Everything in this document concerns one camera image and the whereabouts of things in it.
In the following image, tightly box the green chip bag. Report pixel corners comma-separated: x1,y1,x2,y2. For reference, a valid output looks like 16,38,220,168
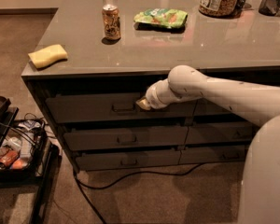
133,8,188,29

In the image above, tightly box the large nut jar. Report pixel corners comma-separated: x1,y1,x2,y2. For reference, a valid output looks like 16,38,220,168
198,0,243,18

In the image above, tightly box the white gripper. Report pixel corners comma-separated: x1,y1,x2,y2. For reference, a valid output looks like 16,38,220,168
136,79,180,111

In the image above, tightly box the black cart with clutter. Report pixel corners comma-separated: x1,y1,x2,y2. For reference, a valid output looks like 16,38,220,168
0,96,59,224

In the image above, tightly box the grey drawer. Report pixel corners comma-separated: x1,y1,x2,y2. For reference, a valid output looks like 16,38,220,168
63,125,188,151
186,121,259,145
194,99,230,116
179,145,245,164
46,92,196,123
76,149,180,171

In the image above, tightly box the black floor cable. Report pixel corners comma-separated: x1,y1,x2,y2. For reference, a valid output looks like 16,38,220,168
72,162,206,224

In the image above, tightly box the grey drawer cabinet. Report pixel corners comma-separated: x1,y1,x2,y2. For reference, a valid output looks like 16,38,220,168
22,0,280,171

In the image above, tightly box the yellow sponge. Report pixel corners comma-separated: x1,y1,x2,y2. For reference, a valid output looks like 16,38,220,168
28,44,68,69

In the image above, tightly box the orange soda can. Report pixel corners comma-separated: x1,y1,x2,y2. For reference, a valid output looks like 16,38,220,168
102,4,121,40

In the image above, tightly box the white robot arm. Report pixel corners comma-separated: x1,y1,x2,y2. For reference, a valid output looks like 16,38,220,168
136,65,280,224

